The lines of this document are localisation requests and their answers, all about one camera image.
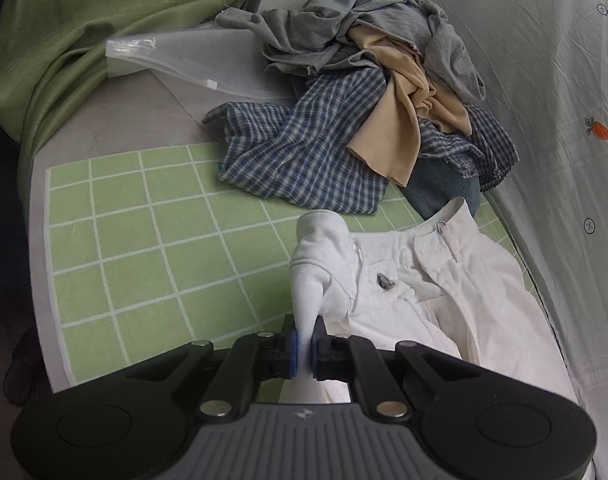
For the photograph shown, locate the green grid mat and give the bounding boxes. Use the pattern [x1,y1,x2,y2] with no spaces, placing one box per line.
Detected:
[44,142,516,403]

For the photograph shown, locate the clear plastic zipper bag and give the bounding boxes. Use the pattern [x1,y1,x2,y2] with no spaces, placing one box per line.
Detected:
[106,23,295,122]

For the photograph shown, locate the blue plaid shirt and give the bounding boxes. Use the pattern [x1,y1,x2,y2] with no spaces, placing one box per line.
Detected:
[203,67,519,214]

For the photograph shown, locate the grey printed sheet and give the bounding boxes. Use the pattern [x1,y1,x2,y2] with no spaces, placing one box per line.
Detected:
[432,0,608,479]

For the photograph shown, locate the beige cloth garment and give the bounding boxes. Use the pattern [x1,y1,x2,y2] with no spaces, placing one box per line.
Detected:
[347,25,472,186]

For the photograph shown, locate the blue denim garment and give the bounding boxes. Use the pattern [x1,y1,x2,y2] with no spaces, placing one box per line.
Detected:
[400,158,481,220]

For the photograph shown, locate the green fabric curtain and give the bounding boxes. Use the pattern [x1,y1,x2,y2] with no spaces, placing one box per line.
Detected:
[0,0,258,195]

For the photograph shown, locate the grey t-shirt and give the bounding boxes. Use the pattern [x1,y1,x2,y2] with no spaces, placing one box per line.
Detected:
[215,0,486,102]

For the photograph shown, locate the white pants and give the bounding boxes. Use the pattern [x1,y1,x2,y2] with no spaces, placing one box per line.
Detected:
[280,198,576,404]

